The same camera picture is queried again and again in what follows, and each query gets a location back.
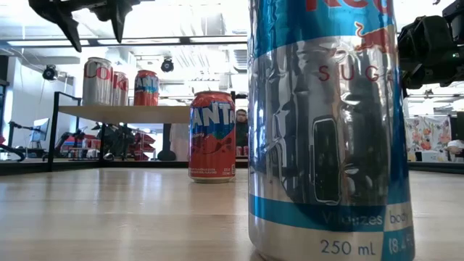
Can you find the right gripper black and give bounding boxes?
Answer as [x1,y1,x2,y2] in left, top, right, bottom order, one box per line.
[397,15,464,90]

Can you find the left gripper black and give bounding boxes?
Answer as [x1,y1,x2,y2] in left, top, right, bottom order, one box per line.
[28,0,141,53]

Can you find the silver Diet Coke can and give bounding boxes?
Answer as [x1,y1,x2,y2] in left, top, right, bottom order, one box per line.
[111,70,130,107]
[82,57,115,107]

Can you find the orange Fanta can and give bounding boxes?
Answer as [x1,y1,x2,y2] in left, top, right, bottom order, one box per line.
[188,90,237,184]
[133,70,160,107]

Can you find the blue silver Red Bull can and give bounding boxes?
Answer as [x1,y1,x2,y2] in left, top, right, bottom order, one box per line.
[246,0,416,261]

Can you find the black cabinet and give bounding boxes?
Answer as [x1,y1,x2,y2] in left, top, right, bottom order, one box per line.
[455,111,464,142]

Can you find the floral patterned cloth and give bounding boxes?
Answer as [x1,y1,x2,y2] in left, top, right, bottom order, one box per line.
[404,115,453,162]

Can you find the black overhead crossbar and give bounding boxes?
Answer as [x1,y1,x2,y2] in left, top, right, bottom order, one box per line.
[7,34,249,48]

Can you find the person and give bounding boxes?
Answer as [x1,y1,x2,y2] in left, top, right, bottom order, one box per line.
[235,108,249,157]
[446,139,464,159]

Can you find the white box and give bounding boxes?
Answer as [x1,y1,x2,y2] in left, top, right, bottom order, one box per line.
[416,150,449,163]

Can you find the grey computer monitor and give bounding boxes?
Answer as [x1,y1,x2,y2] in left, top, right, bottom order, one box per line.
[30,117,51,143]

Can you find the red storage bins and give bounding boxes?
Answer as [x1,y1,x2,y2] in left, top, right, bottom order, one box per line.
[133,132,157,162]

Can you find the white hanging cloth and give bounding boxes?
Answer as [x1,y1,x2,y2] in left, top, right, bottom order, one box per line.
[170,123,190,162]

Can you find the wooden shelf with black frame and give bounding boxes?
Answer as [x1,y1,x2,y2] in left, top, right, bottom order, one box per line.
[46,90,249,172]

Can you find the black table pedestal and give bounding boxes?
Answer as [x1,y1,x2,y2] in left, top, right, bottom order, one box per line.
[158,123,178,162]

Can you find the black cable loop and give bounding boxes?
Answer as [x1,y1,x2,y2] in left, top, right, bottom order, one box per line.
[0,144,27,163]

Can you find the black aluminium table frame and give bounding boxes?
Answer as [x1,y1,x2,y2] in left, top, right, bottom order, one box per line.
[0,160,464,176]

